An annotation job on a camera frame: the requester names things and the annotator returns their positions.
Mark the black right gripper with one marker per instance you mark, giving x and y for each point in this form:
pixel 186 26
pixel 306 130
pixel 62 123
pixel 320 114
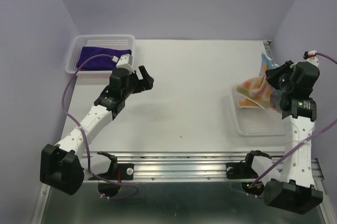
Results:
pixel 271 74

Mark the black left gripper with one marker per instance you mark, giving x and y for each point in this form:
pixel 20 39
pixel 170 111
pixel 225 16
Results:
pixel 140 83

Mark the peach patterned towel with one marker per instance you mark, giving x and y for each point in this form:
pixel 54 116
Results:
pixel 257 92

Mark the purple towel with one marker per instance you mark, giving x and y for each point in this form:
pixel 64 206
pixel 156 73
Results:
pixel 102 63

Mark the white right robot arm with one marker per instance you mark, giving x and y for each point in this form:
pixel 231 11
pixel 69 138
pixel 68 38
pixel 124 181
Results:
pixel 288 183

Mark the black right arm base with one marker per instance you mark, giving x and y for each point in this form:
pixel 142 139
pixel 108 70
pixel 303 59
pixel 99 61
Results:
pixel 239 170

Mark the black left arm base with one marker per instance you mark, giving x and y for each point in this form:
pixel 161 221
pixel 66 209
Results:
pixel 117 171

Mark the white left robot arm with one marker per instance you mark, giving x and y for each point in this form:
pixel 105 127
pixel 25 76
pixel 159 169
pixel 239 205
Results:
pixel 60 165

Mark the white empty plastic basket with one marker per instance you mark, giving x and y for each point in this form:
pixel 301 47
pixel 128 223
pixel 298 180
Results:
pixel 111 41

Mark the white plastic towel basket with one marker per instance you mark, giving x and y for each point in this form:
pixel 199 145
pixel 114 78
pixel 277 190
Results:
pixel 255 121

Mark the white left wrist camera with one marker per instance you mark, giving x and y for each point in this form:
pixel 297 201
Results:
pixel 125 61

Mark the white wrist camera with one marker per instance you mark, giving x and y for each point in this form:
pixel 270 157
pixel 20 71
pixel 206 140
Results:
pixel 125 61
pixel 310 57

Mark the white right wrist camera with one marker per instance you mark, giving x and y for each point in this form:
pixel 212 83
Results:
pixel 310 57

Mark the aluminium mounting rail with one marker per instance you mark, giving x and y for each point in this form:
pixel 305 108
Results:
pixel 169 166

